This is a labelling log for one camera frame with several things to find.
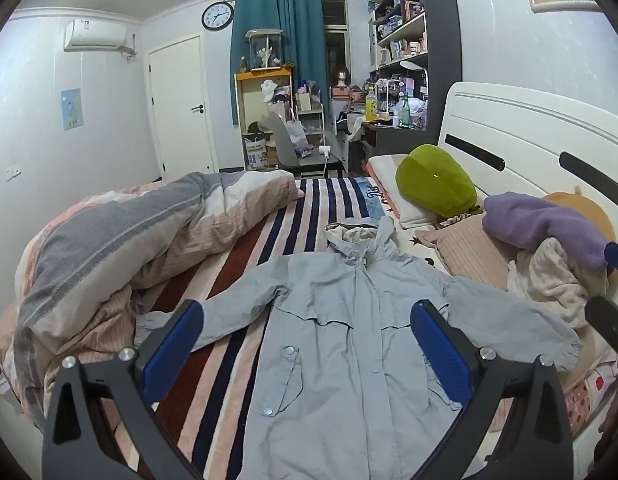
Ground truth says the green plush pillow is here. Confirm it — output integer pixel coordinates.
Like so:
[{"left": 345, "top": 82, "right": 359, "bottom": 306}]
[{"left": 396, "top": 144, "right": 479, "bottom": 218}]

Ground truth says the grey desk chair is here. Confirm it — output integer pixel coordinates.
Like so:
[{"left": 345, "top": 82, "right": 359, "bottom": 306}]
[{"left": 259, "top": 112, "right": 345, "bottom": 178}]

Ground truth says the round wall clock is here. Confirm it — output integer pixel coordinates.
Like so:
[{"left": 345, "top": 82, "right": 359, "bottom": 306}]
[{"left": 201, "top": 1, "right": 234, "bottom": 32}]

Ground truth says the dark bookshelf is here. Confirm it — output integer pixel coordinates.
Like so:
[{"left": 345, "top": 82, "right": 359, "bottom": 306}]
[{"left": 370, "top": 0, "right": 462, "bottom": 142}]

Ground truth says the orange plush toy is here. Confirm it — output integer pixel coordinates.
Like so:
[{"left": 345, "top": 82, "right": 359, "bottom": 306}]
[{"left": 538, "top": 190, "right": 616, "bottom": 274}]

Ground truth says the teal curtain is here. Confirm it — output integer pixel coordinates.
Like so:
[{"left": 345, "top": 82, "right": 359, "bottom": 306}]
[{"left": 229, "top": 0, "right": 330, "bottom": 108}]

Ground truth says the white air conditioner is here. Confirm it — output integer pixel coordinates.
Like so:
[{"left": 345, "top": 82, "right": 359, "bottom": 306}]
[{"left": 63, "top": 20, "right": 127, "bottom": 52}]

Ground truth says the yellow white shelf cabinet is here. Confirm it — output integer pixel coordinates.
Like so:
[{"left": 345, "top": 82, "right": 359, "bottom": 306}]
[{"left": 234, "top": 67, "right": 293, "bottom": 171}]

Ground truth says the cluttered dark desk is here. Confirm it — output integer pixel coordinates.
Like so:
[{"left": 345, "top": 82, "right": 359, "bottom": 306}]
[{"left": 335, "top": 113, "right": 438, "bottom": 176}]

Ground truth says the white door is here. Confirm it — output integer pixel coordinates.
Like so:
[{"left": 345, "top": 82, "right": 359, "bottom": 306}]
[{"left": 146, "top": 36, "right": 217, "bottom": 180}]

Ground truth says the small blue wall poster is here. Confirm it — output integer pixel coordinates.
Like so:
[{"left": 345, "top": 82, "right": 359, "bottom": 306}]
[{"left": 61, "top": 88, "right": 84, "bottom": 131}]

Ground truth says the glass display case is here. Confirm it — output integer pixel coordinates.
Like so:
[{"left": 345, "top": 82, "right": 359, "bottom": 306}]
[{"left": 245, "top": 28, "right": 283, "bottom": 70}]

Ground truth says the grey pink striped duvet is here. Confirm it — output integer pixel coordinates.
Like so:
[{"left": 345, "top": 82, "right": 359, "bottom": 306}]
[{"left": 0, "top": 170, "right": 303, "bottom": 428}]

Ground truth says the white pink pillow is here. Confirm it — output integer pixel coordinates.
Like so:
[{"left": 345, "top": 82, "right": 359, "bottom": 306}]
[{"left": 367, "top": 154, "right": 438, "bottom": 229}]

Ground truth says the pink ribbed pillow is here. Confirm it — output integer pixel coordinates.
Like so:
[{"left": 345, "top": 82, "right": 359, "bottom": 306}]
[{"left": 415, "top": 214, "right": 518, "bottom": 290}]

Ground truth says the mannequin head with wig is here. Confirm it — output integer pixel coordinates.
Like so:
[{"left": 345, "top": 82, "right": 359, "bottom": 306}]
[{"left": 330, "top": 63, "right": 351, "bottom": 88}]

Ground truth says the white bed headboard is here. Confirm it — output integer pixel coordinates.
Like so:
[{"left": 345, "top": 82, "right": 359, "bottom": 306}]
[{"left": 438, "top": 82, "right": 618, "bottom": 242}]

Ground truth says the light blue hooded jacket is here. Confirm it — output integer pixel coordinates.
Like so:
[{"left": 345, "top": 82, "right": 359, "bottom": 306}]
[{"left": 134, "top": 214, "right": 584, "bottom": 480}]

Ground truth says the striped bed blanket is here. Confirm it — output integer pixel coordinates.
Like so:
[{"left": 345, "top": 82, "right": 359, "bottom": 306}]
[{"left": 140, "top": 177, "right": 389, "bottom": 479}]

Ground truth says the purple fleece garment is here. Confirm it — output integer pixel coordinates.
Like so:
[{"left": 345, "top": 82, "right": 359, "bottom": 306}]
[{"left": 482, "top": 192, "right": 609, "bottom": 273}]

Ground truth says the yellow drink bottle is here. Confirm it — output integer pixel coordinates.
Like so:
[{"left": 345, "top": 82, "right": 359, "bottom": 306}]
[{"left": 365, "top": 84, "right": 377, "bottom": 122}]

